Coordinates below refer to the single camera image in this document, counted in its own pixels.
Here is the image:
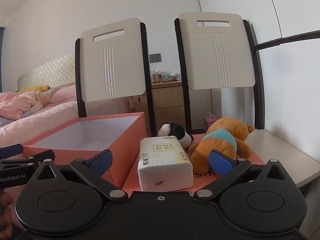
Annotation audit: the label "orange plush bear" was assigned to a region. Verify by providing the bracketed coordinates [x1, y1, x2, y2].
[188, 116, 255, 175]

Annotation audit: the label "left cream folding chair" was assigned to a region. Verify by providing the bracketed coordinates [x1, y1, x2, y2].
[75, 18, 157, 136]

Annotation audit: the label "nightstand clutter items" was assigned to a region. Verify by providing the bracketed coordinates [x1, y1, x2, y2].
[151, 70, 181, 83]

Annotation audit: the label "salmon pink open box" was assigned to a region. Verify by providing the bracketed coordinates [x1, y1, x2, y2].
[23, 112, 147, 188]

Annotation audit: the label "grey wall socket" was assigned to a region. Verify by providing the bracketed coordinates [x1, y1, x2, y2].
[149, 53, 162, 63]

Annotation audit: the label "blue curtain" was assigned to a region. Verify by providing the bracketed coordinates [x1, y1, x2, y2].
[0, 27, 4, 92]

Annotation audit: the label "wooden nightstand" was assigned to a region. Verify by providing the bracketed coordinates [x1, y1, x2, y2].
[132, 81, 186, 137]

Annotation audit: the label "cream folding chair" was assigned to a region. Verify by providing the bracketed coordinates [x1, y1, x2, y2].
[174, 12, 265, 132]
[75, 18, 157, 136]

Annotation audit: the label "person's left hand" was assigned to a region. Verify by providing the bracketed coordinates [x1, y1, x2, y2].
[0, 191, 15, 240]

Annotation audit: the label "pink bed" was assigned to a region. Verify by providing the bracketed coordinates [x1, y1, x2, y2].
[0, 85, 79, 147]

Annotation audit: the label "yellow plush toy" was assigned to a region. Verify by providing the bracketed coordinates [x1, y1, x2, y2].
[18, 85, 50, 93]

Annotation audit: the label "salmon pink box lid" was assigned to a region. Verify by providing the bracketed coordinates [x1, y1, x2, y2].
[121, 132, 266, 193]

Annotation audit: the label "white tissue pack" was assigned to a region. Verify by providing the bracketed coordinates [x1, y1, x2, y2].
[137, 136, 194, 192]

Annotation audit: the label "black white panda plush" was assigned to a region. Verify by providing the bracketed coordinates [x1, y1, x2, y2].
[158, 122, 194, 150]

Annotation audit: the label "pink crumpled duvet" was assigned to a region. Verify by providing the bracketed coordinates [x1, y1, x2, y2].
[1, 88, 59, 121]

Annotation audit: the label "pink tissue box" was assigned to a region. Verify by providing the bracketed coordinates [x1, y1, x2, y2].
[204, 114, 220, 132]

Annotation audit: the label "cream quilted headboard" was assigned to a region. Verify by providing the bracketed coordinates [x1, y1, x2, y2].
[17, 54, 75, 91]

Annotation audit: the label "right cream folding chair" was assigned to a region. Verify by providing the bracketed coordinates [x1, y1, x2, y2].
[174, 12, 265, 132]

